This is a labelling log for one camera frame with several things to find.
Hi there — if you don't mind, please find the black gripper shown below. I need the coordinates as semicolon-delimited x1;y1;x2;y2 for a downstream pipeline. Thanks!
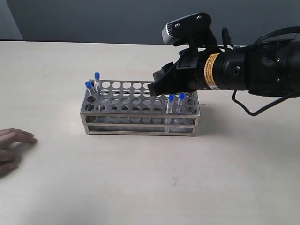
148;48;248;96

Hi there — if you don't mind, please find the blue capped tube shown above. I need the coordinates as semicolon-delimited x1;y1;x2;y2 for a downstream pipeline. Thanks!
94;72;101;94
85;81;95;95
165;94;175;125
176;93;186;114

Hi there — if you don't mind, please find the blue capped tube front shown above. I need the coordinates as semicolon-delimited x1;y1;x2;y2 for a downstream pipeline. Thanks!
165;94;175;125

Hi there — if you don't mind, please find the bare human hand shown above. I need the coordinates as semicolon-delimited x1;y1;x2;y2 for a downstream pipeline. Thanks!
0;128;38;177

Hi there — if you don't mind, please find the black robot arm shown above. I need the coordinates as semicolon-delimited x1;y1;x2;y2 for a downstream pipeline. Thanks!
148;26;300;97

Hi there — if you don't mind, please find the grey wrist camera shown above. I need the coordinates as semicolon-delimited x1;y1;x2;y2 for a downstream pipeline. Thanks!
161;12;218;47

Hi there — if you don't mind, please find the black cable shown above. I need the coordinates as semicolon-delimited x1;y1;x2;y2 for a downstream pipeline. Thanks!
231;90;298;117

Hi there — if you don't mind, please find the blue capped tube back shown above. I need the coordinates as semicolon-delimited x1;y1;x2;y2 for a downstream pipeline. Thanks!
94;72;101;94

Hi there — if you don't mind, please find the stainless steel test tube rack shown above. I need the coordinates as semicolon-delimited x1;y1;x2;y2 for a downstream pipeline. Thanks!
80;80;201;136

